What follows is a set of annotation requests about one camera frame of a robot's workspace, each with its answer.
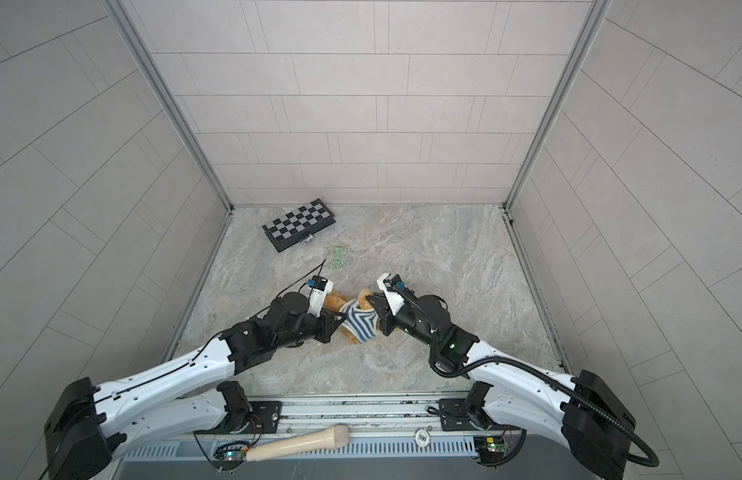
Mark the beige wooden handle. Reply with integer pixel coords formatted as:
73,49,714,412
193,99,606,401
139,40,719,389
245,425,350,462

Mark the green brick pattern plastic bag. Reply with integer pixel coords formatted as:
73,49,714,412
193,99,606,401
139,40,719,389
327,245,347,269

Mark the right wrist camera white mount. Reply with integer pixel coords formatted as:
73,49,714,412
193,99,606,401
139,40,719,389
377,273,405,316

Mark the brown teddy bear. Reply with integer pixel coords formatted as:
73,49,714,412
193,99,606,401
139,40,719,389
324,288,379,345

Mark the aluminium mounting rail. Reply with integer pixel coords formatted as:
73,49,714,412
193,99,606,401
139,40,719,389
106,392,606,445

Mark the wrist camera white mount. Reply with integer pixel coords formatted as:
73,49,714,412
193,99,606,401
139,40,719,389
377,273,405,316
308,275,334,318

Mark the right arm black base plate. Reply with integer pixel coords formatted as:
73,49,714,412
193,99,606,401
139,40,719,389
435,398,522,434

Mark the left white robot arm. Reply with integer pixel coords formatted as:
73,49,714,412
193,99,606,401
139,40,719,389
44,291,346,479

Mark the blue white striped sweater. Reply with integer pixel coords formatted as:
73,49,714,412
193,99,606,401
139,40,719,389
340,300,379,343

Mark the black corrugated cable conduit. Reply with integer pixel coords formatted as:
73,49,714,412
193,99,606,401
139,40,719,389
391,281,660,468

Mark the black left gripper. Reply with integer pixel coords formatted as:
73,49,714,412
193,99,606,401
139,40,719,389
272,308,350,352

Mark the folded black chess board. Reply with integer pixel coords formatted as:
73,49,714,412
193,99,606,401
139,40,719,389
262,198,336,252

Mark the right circuit board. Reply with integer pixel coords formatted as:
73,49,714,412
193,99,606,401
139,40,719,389
473,436,507,467

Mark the left green circuit board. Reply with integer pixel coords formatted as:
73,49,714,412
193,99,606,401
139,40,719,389
213,441,250,471

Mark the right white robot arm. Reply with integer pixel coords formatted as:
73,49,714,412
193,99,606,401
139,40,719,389
368,292,636,479

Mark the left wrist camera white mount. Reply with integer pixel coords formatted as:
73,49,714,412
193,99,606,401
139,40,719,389
308,275,334,318

